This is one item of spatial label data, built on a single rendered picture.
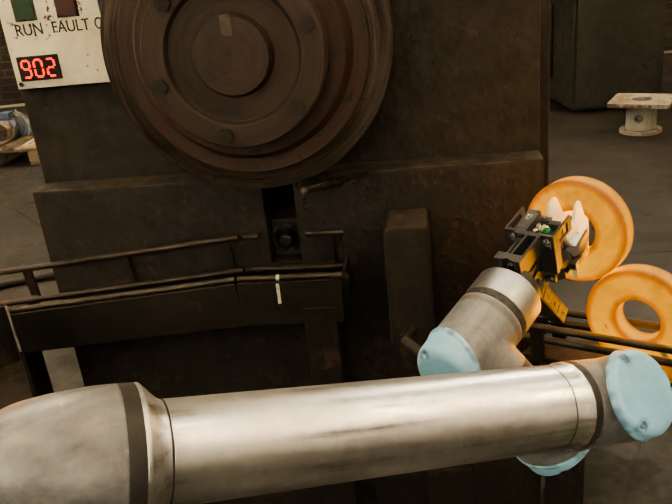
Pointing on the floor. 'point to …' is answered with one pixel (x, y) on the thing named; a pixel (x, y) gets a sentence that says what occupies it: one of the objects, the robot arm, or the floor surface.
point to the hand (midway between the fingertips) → (578, 217)
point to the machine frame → (116, 234)
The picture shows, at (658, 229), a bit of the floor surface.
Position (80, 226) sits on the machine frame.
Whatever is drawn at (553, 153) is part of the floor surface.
